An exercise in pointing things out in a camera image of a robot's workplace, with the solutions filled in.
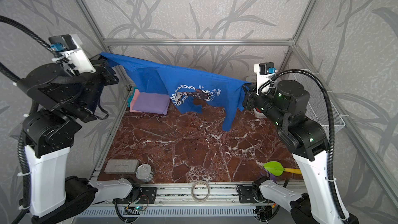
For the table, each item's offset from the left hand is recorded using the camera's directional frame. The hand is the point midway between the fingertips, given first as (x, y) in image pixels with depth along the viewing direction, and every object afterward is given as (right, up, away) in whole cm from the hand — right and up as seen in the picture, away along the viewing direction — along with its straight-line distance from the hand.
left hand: (105, 49), depth 45 cm
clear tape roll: (+23, -62, +28) cm, 72 cm away
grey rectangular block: (-15, -50, +36) cm, 63 cm away
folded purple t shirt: (-7, -17, +60) cm, 63 cm away
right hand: (+43, -7, +9) cm, 45 cm away
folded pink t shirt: (-23, -14, +64) cm, 70 cm away
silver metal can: (-2, -51, +31) cm, 60 cm away
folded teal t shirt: (-24, -6, +67) cm, 72 cm away
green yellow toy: (+65, -52, +38) cm, 91 cm away
